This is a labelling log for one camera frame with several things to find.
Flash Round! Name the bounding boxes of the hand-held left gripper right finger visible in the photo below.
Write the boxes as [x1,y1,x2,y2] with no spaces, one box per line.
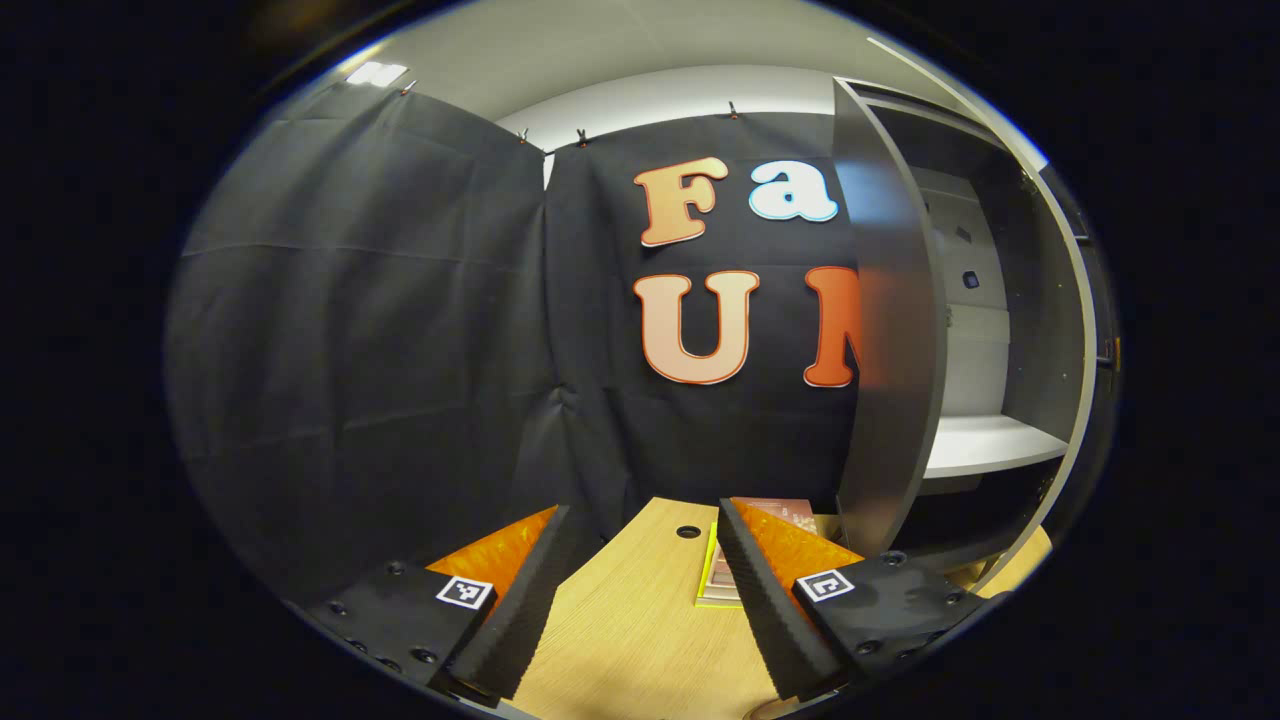
[716,497,1001,704]

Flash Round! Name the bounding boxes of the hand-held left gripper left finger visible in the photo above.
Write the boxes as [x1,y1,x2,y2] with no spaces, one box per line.
[300,503,576,704]

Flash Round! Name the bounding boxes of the dark grey cabinet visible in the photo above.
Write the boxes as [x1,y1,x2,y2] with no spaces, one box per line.
[833,78,1086,576]

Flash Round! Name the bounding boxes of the reddish brown book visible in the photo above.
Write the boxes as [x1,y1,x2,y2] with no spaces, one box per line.
[695,497,819,609]

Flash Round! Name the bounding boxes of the black backdrop cloth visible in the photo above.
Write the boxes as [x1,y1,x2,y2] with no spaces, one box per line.
[165,85,861,601]

